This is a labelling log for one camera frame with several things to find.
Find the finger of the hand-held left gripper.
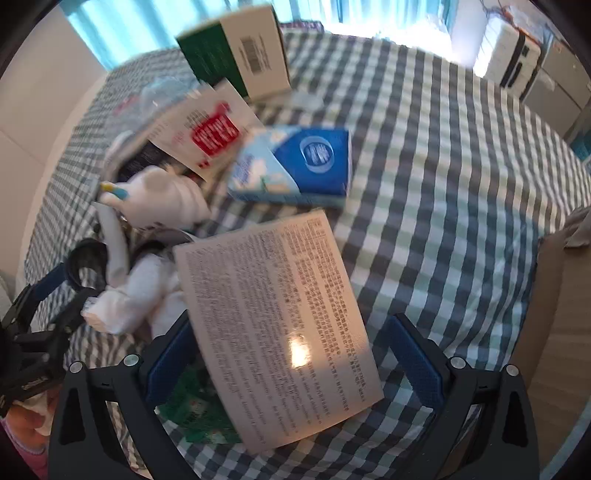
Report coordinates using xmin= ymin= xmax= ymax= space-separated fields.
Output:
xmin=44 ymin=286 xmax=105 ymax=344
xmin=7 ymin=261 xmax=77 ymax=324

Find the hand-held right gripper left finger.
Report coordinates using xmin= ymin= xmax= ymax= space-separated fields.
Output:
xmin=48 ymin=311 xmax=199 ymax=480

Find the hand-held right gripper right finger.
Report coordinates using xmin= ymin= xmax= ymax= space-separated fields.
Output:
xmin=388 ymin=313 xmax=541 ymax=480

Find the black ring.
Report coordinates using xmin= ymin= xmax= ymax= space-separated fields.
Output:
xmin=68 ymin=239 xmax=110 ymax=291

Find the white box with printed text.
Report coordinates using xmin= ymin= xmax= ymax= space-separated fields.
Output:
xmin=173 ymin=209 xmax=385 ymax=455

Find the cardboard box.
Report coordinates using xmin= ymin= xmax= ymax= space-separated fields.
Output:
xmin=508 ymin=226 xmax=591 ymax=462

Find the person's left forearm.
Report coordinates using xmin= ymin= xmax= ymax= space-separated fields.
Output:
xmin=0 ymin=427 xmax=51 ymax=480

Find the person's left hand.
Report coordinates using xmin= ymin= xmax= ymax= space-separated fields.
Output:
xmin=7 ymin=401 xmax=51 ymax=444

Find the green packet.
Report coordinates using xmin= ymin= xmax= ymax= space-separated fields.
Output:
xmin=157 ymin=364 xmax=241 ymax=444

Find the white long strip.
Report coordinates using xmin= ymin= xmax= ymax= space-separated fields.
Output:
xmin=95 ymin=200 xmax=132 ymax=283

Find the white plush toy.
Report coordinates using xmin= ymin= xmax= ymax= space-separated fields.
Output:
xmin=97 ymin=165 xmax=213 ymax=232

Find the checkered tablecloth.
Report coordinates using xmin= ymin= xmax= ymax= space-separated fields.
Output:
xmin=21 ymin=23 xmax=591 ymax=480

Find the grey cloth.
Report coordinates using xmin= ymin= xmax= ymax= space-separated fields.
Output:
xmin=562 ymin=207 xmax=591 ymax=250

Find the clear plastic bag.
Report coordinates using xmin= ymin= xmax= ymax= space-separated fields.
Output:
xmin=111 ymin=74 xmax=213 ymax=139

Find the blue tissue pack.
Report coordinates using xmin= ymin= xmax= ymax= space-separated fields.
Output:
xmin=226 ymin=126 xmax=354 ymax=208

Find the white packet with red label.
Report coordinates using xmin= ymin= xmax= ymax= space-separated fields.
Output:
xmin=150 ymin=78 xmax=266 ymax=183

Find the blue curtain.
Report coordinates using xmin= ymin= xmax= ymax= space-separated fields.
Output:
xmin=65 ymin=0 xmax=462 ymax=71

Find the green and white box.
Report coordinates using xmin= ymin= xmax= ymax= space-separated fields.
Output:
xmin=175 ymin=4 xmax=293 ymax=102

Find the grey fridge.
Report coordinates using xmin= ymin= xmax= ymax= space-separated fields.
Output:
xmin=521 ymin=39 xmax=591 ymax=136

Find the white suitcase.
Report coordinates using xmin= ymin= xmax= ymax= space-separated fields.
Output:
xmin=473 ymin=14 xmax=542 ymax=89

